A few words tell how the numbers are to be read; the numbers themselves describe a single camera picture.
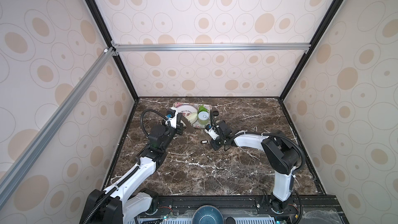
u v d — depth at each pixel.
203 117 1.02
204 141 0.96
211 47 0.92
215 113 0.98
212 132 0.87
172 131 0.68
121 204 0.41
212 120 0.82
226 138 0.73
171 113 0.63
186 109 1.11
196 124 1.03
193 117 1.03
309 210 0.73
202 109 1.03
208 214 0.71
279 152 0.50
